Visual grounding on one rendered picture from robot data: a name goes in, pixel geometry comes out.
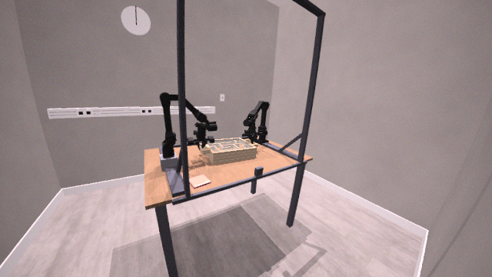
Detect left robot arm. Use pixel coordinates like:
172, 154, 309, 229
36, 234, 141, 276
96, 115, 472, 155
160, 92, 218, 159

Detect wooden maze board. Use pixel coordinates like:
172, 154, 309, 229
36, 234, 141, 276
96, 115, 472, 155
199, 138, 258, 165

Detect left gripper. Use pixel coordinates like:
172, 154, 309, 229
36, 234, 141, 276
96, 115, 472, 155
187, 132, 214, 150

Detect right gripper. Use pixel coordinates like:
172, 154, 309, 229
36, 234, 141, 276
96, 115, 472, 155
242, 126, 263, 144

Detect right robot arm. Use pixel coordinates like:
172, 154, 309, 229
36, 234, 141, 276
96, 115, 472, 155
243, 101, 269, 141

